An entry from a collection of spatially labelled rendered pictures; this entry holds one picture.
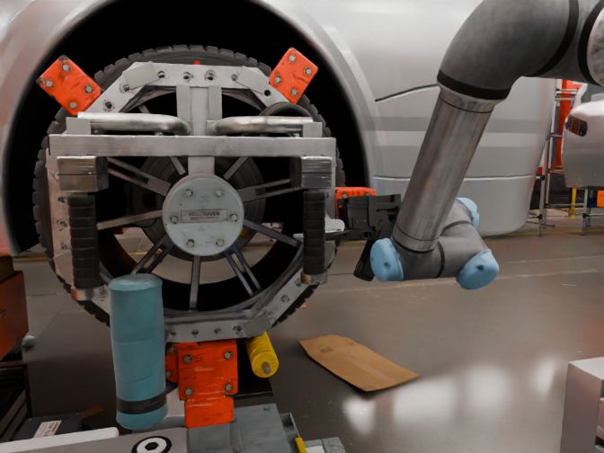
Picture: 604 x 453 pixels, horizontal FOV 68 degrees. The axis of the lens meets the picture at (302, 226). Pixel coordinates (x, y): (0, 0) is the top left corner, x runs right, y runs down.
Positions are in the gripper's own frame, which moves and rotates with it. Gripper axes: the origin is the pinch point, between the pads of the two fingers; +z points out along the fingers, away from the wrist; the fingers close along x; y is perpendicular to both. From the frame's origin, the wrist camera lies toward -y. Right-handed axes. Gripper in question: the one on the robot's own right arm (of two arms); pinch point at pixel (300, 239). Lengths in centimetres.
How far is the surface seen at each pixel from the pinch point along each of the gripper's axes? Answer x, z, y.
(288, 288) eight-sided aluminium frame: -12.2, 0.2, -10.4
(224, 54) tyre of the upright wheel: -13.6, 10.0, 38.6
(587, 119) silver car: -144, -222, 53
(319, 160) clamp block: 13.5, -0.6, 12.4
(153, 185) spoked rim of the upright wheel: -19.9, 26.2, 13.0
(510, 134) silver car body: -21, -64, 22
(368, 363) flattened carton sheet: -116, -57, -65
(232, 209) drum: 4.6, 12.4, 6.0
